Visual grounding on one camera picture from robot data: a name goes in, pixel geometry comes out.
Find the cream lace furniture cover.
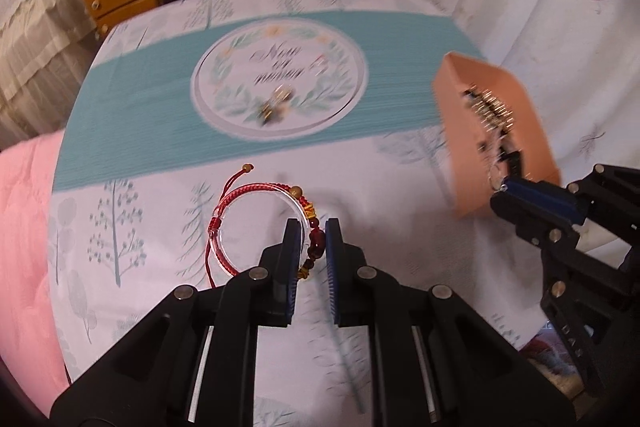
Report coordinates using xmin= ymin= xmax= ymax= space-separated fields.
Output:
xmin=0 ymin=0 xmax=108 ymax=148

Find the red patterned cloth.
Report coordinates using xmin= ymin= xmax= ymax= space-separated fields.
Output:
xmin=520 ymin=324 xmax=593 ymax=395

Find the orange plastic tray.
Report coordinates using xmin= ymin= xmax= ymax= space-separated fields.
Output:
xmin=432 ymin=52 xmax=562 ymax=220

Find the gold chain bracelet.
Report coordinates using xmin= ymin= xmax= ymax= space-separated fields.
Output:
xmin=462 ymin=84 xmax=516 ymax=132

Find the pink blanket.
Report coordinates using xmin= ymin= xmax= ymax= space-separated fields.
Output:
xmin=0 ymin=129 xmax=71 ymax=408

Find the red string bracelet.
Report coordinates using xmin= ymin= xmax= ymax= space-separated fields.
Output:
xmin=207 ymin=163 xmax=326 ymax=280

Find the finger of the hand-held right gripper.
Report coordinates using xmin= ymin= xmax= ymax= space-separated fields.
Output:
xmin=490 ymin=177 xmax=588 ymax=258
xmin=502 ymin=146 xmax=640 ymax=233

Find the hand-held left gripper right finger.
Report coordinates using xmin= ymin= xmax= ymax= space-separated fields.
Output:
xmin=324 ymin=217 xmax=581 ymax=427

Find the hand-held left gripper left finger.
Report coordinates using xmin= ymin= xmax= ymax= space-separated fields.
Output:
xmin=50 ymin=218 xmax=303 ymax=427

